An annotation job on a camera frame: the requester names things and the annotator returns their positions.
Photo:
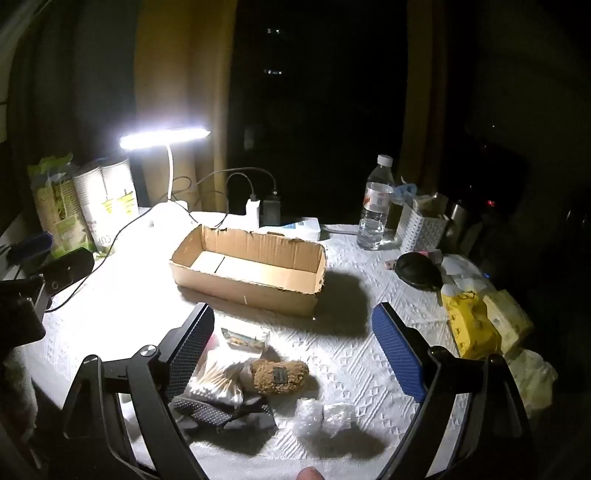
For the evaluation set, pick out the white charger plug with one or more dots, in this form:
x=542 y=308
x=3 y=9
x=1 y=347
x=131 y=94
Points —
x=252 y=210

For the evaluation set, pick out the white paper packet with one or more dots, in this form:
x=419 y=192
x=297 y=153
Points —
x=461 y=274

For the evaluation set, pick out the black charger plug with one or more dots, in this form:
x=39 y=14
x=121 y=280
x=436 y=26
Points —
x=270 y=210

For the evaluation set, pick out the blue white tissue box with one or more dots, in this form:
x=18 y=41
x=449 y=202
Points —
x=300 y=228

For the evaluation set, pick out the clear water bottle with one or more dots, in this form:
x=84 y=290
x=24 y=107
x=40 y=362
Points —
x=374 y=217

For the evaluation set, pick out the black round object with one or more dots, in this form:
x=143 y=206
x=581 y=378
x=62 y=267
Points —
x=418 y=272

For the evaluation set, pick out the blue plastic wrapper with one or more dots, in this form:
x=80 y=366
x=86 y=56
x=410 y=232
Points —
x=406 y=190

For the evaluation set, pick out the person's right hand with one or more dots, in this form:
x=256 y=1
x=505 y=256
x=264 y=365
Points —
x=309 y=474

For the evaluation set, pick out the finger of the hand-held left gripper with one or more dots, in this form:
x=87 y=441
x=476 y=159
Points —
x=31 y=243
x=69 y=272

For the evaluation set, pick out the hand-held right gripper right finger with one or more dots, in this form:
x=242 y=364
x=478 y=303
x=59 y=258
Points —
x=399 y=350

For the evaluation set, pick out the white desk lamp base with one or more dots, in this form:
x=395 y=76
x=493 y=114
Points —
x=161 y=137

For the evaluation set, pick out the clear plastic bag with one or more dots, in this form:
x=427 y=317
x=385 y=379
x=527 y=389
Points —
x=531 y=376

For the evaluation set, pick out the yellow curtain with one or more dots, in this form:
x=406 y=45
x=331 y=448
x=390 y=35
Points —
x=184 y=69

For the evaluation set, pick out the clear bubble wrap piece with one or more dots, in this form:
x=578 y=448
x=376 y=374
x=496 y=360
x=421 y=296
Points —
x=307 y=415
x=339 y=415

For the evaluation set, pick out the cardboard box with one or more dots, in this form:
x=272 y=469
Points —
x=258 y=288

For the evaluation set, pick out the grey dotted sock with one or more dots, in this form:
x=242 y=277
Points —
x=254 y=415
x=203 y=410

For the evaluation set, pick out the pale yellow tissue pack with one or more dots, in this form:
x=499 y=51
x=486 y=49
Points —
x=510 y=316

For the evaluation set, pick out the metal flask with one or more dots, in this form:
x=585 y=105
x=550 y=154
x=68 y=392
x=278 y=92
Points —
x=457 y=217

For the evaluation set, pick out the cotton swab pack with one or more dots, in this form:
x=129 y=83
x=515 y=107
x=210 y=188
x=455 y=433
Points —
x=217 y=381

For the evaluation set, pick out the paper cup pack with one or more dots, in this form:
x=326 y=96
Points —
x=108 y=198

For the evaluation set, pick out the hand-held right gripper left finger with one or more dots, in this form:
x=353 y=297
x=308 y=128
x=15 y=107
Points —
x=191 y=346

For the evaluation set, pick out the white textured tablecloth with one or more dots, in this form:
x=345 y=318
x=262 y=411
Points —
x=138 y=295

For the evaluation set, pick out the small printed tissue pack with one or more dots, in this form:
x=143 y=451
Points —
x=244 y=340

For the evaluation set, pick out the green printed package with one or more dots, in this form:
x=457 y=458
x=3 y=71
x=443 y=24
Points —
x=55 y=203

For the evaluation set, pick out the white perforated basket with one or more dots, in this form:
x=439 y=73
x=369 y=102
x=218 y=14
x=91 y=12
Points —
x=422 y=230

